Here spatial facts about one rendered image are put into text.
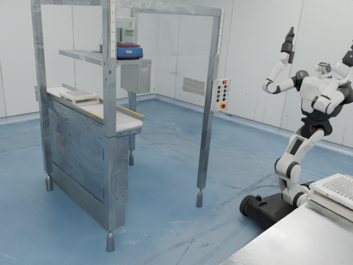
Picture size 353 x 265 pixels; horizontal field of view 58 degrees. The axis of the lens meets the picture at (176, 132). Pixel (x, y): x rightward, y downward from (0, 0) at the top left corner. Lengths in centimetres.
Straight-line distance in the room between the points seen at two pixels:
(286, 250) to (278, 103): 429
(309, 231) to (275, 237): 16
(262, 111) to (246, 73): 70
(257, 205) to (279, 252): 165
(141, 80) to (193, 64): 414
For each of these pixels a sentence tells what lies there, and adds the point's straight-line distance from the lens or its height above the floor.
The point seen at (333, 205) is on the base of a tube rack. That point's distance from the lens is 157.
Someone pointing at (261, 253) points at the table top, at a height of 90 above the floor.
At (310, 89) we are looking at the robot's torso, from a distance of 262.
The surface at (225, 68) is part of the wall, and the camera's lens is 584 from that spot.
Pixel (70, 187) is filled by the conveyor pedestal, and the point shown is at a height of 11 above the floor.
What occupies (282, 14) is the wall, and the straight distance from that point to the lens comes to 536.
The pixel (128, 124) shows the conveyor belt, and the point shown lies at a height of 93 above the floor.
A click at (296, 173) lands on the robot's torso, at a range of 264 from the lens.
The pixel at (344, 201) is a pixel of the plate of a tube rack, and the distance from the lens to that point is 153.
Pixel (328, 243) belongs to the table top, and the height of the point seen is 90.
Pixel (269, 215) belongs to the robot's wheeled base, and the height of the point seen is 19.
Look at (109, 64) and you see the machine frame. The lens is 196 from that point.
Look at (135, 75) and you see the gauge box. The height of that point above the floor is 127.
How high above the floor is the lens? 163
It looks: 19 degrees down
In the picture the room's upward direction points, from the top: 4 degrees clockwise
